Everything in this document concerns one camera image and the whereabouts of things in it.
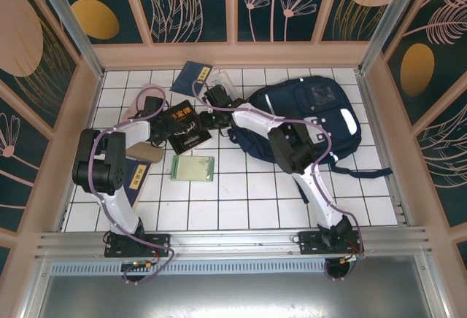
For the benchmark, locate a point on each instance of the black hardcover book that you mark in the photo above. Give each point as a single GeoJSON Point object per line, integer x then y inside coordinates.
{"type": "Point", "coordinates": [189, 128]}

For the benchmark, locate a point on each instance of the tan glasses case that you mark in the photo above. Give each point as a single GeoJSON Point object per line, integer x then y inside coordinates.
{"type": "Point", "coordinates": [146, 153]}

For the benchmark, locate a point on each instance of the pink pencil case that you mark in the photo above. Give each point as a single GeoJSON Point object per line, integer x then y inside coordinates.
{"type": "Point", "coordinates": [132, 112]}

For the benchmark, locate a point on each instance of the green notebook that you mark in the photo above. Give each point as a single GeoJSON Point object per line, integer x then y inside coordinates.
{"type": "Point", "coordinates": [191, 168]}

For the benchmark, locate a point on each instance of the navy notebook with yellow label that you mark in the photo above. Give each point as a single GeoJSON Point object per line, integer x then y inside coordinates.
{"type": "Point", "coordinates": [138, 179]}
{"type": "Point", "coordinates": [188, 77]}

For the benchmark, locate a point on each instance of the navy blue backpack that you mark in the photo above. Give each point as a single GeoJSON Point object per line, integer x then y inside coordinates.
{"type": "Point", "coordinates": [328, 113]}

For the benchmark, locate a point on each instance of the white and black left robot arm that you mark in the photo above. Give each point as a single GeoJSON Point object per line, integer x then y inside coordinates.
{"type": "Point", "coordinates": [109, 172]}

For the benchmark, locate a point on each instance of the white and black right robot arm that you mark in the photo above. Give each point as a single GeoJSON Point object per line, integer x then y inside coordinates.
{"type": "Point", "coordinates": [292, 150]}

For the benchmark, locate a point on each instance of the small circuit board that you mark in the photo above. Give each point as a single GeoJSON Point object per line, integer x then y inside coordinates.
{"type": "Point", "coordinates": [140, 264]}
{"type": "Point", "coordinates": [350, 258]}

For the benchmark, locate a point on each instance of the grey metal sheet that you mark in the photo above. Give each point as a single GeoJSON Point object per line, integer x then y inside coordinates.
{"type": "Point", "coordinates": [233, 296]}

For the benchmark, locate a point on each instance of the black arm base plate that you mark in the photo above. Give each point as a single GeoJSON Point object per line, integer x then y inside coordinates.
{"type": "Point", "coordinates": [160, 245]}
{"type": "Point", "coordinates": [308, 243]}

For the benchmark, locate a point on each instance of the aluminium front rail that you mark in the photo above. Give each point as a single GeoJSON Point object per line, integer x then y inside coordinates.
{"type": "Point", "coordinates": [233, 241]}

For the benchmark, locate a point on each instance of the aluminium side rail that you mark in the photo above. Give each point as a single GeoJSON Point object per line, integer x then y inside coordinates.
{"type": "Point", "coordinates": [381, 150]}
{"type": "Point", "coordinates": [63, 217]}

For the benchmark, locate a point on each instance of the aluminium corner post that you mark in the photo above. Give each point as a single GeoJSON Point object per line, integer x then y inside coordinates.
{"type": "Point", "coordinates": [69, 22]}
{"type": "Point", "coordinates": [389, 22]}

